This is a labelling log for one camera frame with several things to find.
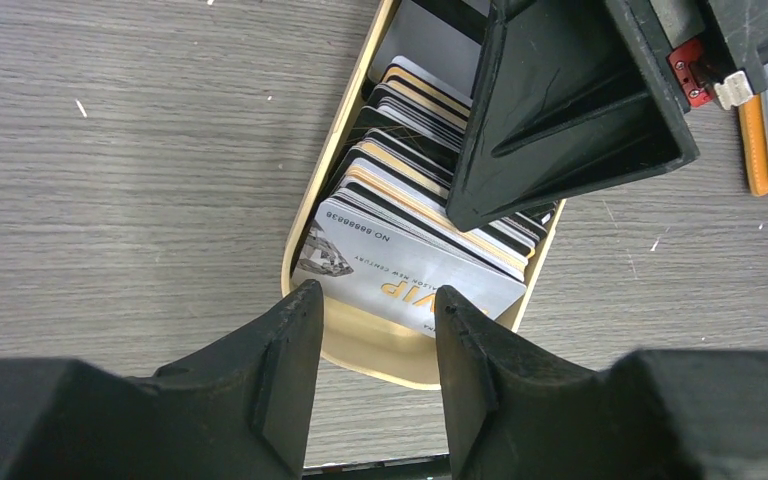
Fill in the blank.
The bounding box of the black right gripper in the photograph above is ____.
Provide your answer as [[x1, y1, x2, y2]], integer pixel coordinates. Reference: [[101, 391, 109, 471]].
[[446, 1, 768, 231]]

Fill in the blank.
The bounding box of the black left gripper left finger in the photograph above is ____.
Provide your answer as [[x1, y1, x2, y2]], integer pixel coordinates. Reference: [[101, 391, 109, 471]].
[[0, 280, 324, 479]]

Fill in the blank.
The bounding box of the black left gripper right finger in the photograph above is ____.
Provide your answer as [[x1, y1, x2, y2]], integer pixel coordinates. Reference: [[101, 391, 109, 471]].
[[435, 286, 768, 479]]

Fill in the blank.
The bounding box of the beige oval card tray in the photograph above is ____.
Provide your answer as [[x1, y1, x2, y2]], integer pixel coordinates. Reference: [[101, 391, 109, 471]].
[[280, 0, 567, 391]]

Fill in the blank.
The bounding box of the silver VIP card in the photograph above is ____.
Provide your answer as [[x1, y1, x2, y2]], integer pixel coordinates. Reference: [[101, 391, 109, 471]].
[[292, 198, 526, 337]]

